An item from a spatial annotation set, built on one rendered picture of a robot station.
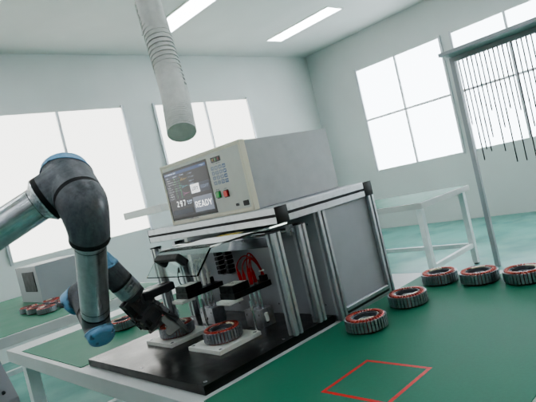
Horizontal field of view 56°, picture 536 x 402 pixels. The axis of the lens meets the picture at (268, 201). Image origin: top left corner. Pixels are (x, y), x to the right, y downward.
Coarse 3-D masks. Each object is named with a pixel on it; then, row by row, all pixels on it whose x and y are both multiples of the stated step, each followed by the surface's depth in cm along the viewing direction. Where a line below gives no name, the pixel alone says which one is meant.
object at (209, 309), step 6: (204, 306) 170; (210, 306) 168; (216, 306) 166; (222, 306) 168; (210, 312) 166; (216, 312) 166; (222, 312) 167; (204, 318) 169; (210, 318) 166; (216, 318) 165; (222, 318) 167
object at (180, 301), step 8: (176, 288) 164; (184, 288) 160; (192, 288) 161; (200, 288) 164; (208, 288) 165; (176, 296) 164; (184, 296) 161; (192, 296) 161; (208, 296) 169; (176, 304) 161
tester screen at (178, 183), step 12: (192, 168) 159; (204, 168) 155; (168, 180) 170; (180, 180) 165; (192, 180) 160; (168, 192) 172; (180, 192) 166; (204, 192) 157; (192, 204) 163; (180, 216) 169
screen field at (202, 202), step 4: (196, 196) 160; (200, 196) 159; (204, 196) 157; (208, 196) 156; (196, 200) 161; (200, 200) 159; (204, 200) 158; (208, 200) 156; (212, 200) 155; (196, 204) 161; (200, 204) 160; (204, 204) 158; (208, 204) 157; (212, 204) 155; (196, 208) 162; (200, 208) 160; (204, 208) 158; (208, 208) 157; (212, 208) 155
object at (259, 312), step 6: (264, 306) 150; (270, 306) 150; (246, 312) 152; (258, 312) 148; (264, 312) 148; (270, 312) 150; (246, 318) 152; (252, 318) 150; (258, 318) 148; (264, 318) 148; (270, 318) 149; (252, 324) 151; (258, 324) 149; (264, 324) 147; (270, 324) 149
